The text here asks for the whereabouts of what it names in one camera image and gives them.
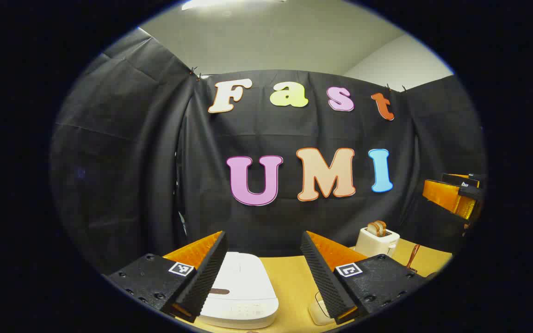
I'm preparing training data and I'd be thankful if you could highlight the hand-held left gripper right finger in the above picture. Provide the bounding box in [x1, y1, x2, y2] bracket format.
[300, 230, 428, 325]

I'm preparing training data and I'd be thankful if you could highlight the black backdrop cloth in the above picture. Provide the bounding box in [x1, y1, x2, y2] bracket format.
[50, 28, 487, 278]

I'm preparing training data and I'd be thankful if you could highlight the brown wooden spoon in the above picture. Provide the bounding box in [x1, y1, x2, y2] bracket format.
[406, 244, 421, 273]

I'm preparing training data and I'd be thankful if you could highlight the white toaster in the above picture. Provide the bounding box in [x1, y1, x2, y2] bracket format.
[354, 226, 400, 259]

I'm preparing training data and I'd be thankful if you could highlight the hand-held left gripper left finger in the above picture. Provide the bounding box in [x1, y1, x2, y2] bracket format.
[104, 230, 229, 323]

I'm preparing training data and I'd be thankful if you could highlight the white rice cooker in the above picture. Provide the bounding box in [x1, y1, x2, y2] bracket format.
[196, 252, 280, 330]

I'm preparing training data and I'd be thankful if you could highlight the clear container of rice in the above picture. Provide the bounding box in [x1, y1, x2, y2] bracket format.
[308, 291, 341, 327]

